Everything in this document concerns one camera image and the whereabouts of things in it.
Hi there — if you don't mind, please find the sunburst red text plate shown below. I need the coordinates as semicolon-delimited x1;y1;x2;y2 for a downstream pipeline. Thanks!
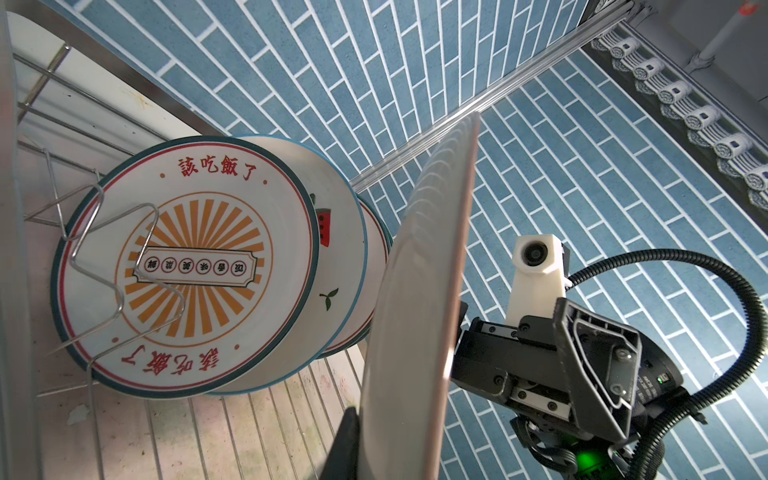
50;136;320;399

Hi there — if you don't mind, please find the watermelon print plate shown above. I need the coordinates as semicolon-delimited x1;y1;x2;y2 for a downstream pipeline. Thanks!
213;135;368;396

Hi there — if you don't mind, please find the metal wire dish rack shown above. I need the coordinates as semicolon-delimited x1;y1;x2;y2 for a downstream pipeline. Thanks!
5;1;361;479

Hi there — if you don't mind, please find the aluminium corner post right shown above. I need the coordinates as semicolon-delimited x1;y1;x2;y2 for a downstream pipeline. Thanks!
350;1;634;192

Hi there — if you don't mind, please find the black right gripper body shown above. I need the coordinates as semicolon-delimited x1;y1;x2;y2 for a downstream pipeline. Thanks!
450;299;576;437

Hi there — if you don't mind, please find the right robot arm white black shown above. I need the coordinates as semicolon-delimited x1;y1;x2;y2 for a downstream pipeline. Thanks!
451;298;690;479

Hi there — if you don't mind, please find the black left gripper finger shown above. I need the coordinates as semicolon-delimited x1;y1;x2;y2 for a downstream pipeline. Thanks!
319;407;360;480

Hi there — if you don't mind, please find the white cable comb strip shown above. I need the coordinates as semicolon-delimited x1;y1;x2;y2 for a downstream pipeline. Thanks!
590;24;767;212

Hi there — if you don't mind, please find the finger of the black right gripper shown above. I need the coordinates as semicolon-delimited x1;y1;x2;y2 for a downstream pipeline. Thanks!
553;298;642;443

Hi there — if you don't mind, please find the black corrugated cable conduit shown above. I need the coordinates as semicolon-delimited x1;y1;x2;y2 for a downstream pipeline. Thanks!
566;248;768;480

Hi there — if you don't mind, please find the red rim white plate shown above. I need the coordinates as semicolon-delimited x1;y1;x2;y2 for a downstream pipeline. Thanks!
319;196;393;358

